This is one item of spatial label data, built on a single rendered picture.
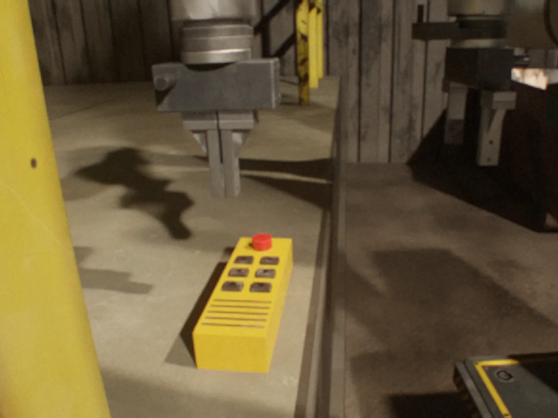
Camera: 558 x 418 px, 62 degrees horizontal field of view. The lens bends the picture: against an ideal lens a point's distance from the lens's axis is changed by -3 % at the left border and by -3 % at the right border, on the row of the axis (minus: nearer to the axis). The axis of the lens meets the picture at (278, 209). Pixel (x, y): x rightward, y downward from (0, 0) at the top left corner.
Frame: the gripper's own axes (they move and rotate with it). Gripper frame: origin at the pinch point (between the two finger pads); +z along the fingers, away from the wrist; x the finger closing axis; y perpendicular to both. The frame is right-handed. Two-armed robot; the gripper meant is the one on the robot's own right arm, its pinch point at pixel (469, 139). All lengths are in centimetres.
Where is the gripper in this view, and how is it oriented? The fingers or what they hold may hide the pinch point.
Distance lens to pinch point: 76.4
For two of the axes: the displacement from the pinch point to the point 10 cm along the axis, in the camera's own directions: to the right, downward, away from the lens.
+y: 10.0, -0.4, -0.1
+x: 0.0, -3.5, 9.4
